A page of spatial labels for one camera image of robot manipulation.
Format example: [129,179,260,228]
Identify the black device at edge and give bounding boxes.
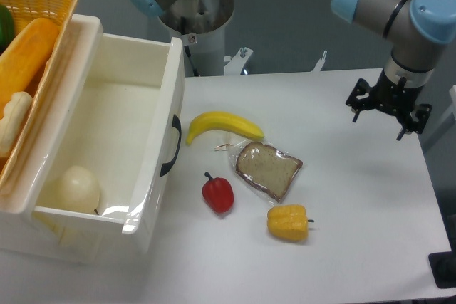
[428,251,456,289]

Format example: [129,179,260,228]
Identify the white top drawer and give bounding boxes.
[35,34,185,261]

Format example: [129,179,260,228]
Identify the yellow toy bell pepper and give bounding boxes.
[266,204,312,242]

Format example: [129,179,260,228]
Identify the black top drawer handle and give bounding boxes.
[160,115,182,177]

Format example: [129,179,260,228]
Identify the bagged toy bread slice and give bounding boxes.
[215,140,305,205]

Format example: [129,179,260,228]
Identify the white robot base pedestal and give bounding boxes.
[159,0,234,77]

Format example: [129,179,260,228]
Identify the yellow wicker basket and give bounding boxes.
[1,0,78,187]

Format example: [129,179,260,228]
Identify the cream toy pastry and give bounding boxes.
[1,91,32,158]

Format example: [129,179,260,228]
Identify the white toy onion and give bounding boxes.
[56,165,100,214]

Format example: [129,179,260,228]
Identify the red toy bell pepper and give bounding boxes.
[202,172,234,214]

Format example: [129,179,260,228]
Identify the yellow toy banana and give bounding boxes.
[185,111,264,145]

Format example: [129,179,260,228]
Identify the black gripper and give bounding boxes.
[346,72,432,141]

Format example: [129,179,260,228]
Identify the white drawer cabinet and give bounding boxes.
[0,14,186,266]

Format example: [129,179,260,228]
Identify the orange toy bread loaf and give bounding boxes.
[1,18,60,108]

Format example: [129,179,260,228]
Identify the white mounting bracket frame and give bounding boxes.
[224,47,328,75]

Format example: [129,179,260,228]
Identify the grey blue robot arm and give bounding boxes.
[130,0,455,135]

